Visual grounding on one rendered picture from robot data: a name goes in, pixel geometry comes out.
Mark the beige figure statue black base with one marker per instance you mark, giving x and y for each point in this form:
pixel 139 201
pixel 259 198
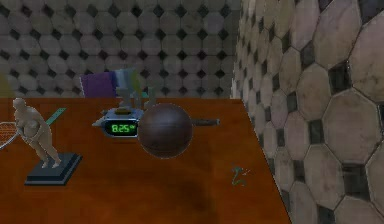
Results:
pixel 36 133

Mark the silver digital alarm clock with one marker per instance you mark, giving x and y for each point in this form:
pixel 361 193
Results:
pixel 116 124

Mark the grey baseball bat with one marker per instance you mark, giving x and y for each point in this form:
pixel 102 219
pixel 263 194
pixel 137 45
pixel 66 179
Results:
pixel 205 122

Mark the small grey statue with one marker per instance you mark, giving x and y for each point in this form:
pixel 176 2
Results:
pixel 133 96

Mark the teal pencil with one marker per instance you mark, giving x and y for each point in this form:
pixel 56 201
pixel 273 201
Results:
pixel 56 115

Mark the purple book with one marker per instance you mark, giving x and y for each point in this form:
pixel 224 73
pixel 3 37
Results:
pixel 98 85

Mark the white tennis racket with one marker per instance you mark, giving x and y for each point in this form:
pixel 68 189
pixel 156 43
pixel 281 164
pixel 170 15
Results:
pixel 6 134

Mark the grey striped book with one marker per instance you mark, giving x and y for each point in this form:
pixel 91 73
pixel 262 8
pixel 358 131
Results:
pixel 126 80

